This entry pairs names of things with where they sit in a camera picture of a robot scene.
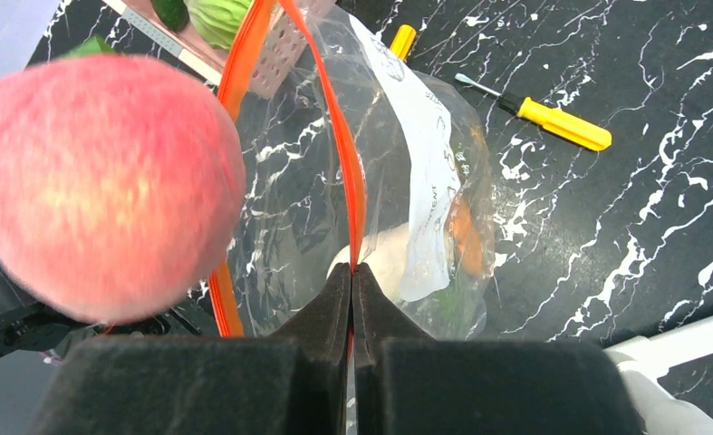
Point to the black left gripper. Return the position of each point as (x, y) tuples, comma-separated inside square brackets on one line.
[(29, 325)]

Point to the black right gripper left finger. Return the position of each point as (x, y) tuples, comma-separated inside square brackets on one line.
[(290, 382)]

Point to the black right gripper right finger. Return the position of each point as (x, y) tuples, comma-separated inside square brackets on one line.
[(410, 383)]

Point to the white radish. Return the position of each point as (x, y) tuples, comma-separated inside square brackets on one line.
[(386, 256)]

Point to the pink peach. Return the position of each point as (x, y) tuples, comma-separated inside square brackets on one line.
[(121, 184)]

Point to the orange ginger root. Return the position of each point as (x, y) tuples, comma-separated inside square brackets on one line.
[(466, 240)]

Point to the clear zip top bag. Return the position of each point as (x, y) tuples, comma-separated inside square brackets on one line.
[(353, 142)]

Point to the pink plastic basket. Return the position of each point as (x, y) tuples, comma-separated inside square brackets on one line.
[(283, 46)]

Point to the green cucumber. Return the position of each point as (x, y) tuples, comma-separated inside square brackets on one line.
[(172, 13)]

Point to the green cabbage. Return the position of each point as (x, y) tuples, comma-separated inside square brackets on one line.
[(218, 21)]

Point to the white pvc pipe frame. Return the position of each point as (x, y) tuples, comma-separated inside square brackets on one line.
[(642, 361)]

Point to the yellow handle screwdriver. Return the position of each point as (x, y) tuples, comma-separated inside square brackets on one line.
[(554, 120)]

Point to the orange handle screwdriver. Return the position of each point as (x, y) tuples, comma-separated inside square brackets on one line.
[(403, 41)]

